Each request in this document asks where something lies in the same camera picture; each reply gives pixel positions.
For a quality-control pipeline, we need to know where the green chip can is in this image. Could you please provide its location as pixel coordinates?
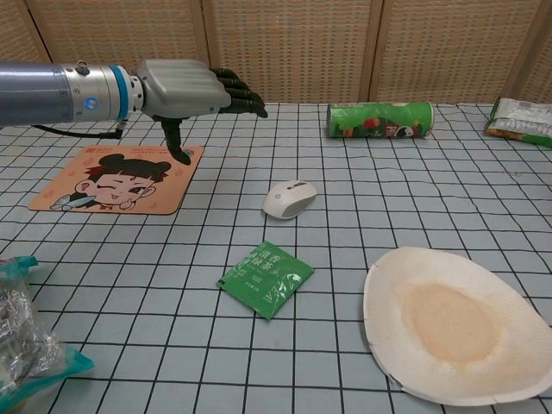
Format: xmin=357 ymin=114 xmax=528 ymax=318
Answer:
xmin=325 ymin=101 xmax=435 ymax=141

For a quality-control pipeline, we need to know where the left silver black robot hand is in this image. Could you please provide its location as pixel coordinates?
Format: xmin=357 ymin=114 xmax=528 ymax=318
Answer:
xmin=135 ymin=59 xmax=269 ymax=166

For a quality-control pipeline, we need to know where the orange cartoon girl mouse pad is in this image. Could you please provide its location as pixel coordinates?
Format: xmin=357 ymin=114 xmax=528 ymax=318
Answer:
xmin=28 ymin=145 xmax=204 ymax=216

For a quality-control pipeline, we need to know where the white computer mouse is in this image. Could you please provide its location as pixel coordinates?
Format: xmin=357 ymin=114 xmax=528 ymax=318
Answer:
xmin=261 ymin=179 xmax=318 ymax=220

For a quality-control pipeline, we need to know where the teal clear snack bag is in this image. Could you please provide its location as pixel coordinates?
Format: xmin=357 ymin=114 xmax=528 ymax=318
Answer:
xmin=0 ymin=255 xmax=95 ymax=414

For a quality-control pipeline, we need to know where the blue checked tablecloth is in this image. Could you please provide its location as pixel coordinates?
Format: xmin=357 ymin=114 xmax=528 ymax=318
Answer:
xmin=0 ymin=101 xmax=552 ymax=414

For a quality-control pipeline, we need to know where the green white snack bag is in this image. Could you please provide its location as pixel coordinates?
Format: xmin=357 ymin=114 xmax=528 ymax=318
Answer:
xmin=483 ymin=97 xmax=552 ymax=150

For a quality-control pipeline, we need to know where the white paper plate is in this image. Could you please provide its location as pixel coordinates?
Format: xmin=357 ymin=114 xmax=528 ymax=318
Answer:
xmin=363 ymin=246 xmax=552 ymax=406

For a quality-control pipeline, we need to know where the woven wooden folding screen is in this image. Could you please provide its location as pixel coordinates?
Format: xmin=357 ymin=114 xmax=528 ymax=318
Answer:
xmin=0 ymin=0 xmax=552 ymax=120

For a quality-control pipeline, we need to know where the green tea sachet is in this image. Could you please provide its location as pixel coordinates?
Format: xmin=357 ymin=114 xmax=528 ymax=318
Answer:
xmin=216 ymin=240 xmax=315 ymax=322

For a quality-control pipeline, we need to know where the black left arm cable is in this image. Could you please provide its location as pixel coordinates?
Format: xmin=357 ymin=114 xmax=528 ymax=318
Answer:
xmin=33 ymin=119 xmax=129 ymax=140

